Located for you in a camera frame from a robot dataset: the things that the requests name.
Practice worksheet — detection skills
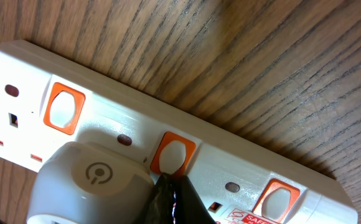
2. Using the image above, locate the white power strip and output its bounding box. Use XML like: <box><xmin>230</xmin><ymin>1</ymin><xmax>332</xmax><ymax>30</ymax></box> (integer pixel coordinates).
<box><xmin>0</xmin><ymin>40</ymin><xmax>359</xmax><ymax>223</ymax></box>

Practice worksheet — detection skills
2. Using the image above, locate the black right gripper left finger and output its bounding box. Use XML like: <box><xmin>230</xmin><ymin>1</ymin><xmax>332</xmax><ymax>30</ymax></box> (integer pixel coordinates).
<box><xmin>133</xmin><ymin>174</ymin><xmax>176</xmax><ymax>224</ymax></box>

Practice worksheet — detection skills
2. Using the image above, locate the white charger adapter plug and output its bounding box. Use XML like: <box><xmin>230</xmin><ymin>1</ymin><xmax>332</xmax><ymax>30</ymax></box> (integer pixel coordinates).
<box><xmin>27</xmin><ymin>142</ymin><xmax>154</xmax><ymax>223</ymax></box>

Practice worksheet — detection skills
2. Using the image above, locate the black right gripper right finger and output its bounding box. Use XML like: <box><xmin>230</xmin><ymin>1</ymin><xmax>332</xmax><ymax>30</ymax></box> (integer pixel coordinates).
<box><xmin>174</xmin><ymin>176</ymin><xmax>216</xmax><ymax>224</ymax></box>

